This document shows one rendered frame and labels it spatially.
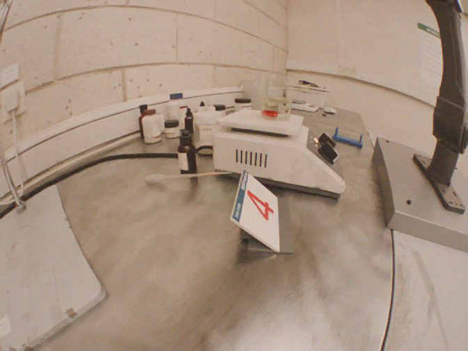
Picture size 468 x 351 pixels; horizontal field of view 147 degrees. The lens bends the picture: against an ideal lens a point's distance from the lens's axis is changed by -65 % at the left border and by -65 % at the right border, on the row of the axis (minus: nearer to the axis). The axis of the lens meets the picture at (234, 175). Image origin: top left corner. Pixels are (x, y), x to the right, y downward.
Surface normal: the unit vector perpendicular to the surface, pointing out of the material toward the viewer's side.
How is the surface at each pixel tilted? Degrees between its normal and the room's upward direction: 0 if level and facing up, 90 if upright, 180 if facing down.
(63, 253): 0
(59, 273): 0
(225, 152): 90
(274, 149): 90
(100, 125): 90
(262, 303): 0
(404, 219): 90
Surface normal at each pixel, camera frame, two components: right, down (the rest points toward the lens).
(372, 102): -0.55, 0.39
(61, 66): 0.83, 0.26
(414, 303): 0.00, -0.88
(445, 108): -0.98, 0.12
